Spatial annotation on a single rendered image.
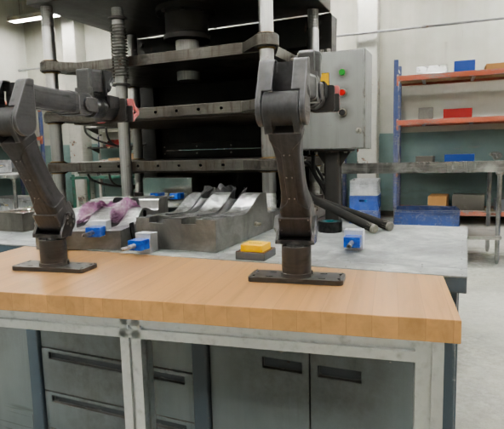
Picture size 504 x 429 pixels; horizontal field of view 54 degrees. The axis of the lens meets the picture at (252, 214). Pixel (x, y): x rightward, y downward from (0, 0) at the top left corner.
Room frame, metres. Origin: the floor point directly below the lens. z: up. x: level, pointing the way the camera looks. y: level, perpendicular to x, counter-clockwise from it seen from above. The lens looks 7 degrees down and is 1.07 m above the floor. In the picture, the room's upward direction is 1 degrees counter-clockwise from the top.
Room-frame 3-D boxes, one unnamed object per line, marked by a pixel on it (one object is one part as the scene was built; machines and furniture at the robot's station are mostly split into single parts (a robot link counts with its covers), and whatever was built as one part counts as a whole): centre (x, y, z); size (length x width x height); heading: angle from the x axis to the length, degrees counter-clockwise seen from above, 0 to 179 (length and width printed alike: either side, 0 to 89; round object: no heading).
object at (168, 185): (2.55, 0.30, 0.87); 0.50 x 0.27 x 0.17; 156
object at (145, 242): (1.31, 0.31, 0.83); 0.13 x 0.05 x 0.05; 157
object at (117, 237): (1.66, 0.48, 0.86); 0.50 x 0.26 x 0.11; 174
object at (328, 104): (1.28, -0.16, 1.20); 0.10 x 0.07 x 0.07; 74
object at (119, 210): (1.66, 0.47, 0.90); 0.26 x 0.18 x 0.08; 174
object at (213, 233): (1.60, 0.12, 0.87); 0.50 x 0.26 x 0.14; 156
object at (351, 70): (2.15, -0.36, 0.74); 0.31 x 0.22 x 1.47; 66
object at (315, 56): (1.19, -0.13, 1.24); 0.12 x 0.09 x 0.12; 164
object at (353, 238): (1.28, -0.26, 0.83); 0.13 x 0.05 x 0.05; 161
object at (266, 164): (2.64, 0.30, 0.96); 1.29 x 0.83 x 0.18; 66
